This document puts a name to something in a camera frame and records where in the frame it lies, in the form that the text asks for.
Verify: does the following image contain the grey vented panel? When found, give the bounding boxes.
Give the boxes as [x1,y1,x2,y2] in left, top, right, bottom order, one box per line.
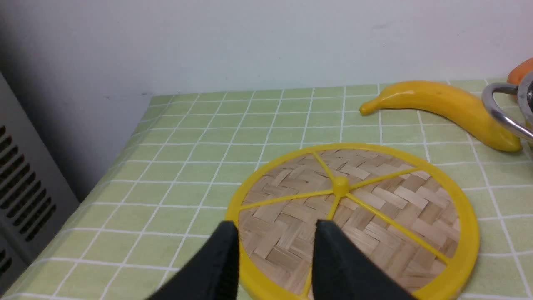
[0,76,79,295]

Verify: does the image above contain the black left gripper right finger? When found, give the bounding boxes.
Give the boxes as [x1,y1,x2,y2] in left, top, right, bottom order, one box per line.
[312,220,415,300]

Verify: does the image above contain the stainless steel pot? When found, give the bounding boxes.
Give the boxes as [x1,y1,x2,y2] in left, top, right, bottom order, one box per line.
[481,71,533,148]

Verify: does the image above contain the yellow banana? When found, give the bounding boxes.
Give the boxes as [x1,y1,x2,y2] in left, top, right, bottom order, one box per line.
[359,80,522,153]

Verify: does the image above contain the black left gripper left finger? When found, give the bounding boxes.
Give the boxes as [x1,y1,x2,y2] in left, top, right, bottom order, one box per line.
[148,221,240,300]

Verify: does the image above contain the yellow bamboo steamer lid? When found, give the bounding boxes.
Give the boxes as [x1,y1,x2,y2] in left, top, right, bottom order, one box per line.
[226,144,480,300]

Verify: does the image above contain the green checkered tablecloth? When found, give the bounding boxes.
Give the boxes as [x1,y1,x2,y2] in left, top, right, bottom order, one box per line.
[1,84,532,300]

